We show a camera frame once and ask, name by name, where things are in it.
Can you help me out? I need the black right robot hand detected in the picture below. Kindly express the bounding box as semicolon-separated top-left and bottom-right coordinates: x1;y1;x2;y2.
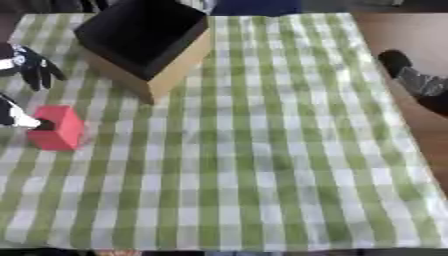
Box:
376;49;448;119

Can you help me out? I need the tan cardboard box black inside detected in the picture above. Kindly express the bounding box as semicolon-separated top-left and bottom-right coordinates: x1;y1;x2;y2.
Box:
71;0;214;105

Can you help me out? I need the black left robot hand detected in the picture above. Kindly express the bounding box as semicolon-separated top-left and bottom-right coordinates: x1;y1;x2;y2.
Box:
0;42;69;132

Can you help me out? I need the red block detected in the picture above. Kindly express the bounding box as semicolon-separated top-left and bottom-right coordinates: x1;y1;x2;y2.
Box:
24;104;90;152

